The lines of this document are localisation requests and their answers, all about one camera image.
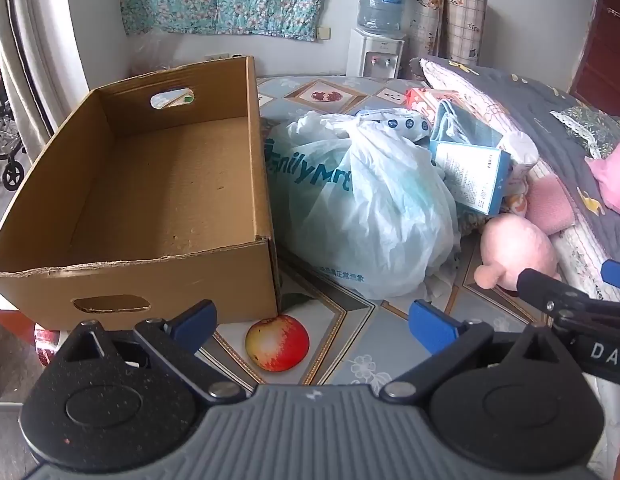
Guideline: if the beige curtain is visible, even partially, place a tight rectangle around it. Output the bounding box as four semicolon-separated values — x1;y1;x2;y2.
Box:
0;0;91;131

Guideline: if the pink plush toy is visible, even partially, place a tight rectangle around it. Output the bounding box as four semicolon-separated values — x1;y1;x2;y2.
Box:
474;213;563;293

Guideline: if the wheelchair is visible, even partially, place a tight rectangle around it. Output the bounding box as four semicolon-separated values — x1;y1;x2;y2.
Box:
0;110;28;192

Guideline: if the blue wipes packet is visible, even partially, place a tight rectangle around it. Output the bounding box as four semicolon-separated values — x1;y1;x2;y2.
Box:
357;108;433;143

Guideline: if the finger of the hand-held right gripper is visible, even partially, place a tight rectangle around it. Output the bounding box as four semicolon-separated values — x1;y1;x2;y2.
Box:
516;268;620;318
601;259;620;302

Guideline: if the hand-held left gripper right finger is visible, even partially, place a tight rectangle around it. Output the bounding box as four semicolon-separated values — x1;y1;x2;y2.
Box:
380;300;578;403

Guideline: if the pink pillow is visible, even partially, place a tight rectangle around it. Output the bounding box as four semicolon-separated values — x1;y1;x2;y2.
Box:
585;136;620;220

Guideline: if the floral patterned roll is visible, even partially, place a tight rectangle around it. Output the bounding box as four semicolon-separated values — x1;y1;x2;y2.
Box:
409;0;448;58

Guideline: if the pink wipes packet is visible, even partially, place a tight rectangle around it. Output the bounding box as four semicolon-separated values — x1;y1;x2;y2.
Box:
405;87;461;116

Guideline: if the brown cardboard box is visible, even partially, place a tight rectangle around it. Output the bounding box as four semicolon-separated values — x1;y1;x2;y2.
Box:
0;55;281;332

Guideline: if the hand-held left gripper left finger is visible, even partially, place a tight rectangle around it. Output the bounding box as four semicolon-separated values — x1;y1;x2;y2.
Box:
55;300;251;406

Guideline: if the fruit print tablecloth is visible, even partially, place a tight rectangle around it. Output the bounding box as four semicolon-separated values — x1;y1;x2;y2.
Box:
195;75;606;396

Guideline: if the white blue carton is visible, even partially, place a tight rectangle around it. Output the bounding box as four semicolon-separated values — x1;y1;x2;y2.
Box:
430;140;512;217

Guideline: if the grey folded quilt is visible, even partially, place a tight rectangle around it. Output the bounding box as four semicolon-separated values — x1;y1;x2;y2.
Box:
410;55;620;306

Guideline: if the white plastic bag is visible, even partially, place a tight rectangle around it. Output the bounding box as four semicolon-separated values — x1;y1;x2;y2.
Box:
262;112;463;301

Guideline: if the white water dispenser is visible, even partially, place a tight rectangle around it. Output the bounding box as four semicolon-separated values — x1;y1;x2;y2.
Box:
346;27;407;81

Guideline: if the light teal towel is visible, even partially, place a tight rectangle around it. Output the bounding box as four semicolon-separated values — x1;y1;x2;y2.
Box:
430;100;506;148

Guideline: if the brown door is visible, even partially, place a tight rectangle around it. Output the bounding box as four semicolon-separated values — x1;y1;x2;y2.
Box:
570;0;620;121

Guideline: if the clear plastic bag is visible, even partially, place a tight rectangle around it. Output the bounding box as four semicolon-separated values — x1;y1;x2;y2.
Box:
127;30;191;76

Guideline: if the checked patterned roll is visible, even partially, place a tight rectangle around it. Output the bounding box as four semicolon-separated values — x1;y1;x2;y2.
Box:
442;0;488;68

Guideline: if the pink towel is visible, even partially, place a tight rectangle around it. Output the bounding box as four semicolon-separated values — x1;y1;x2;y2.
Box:
527;175;576;235

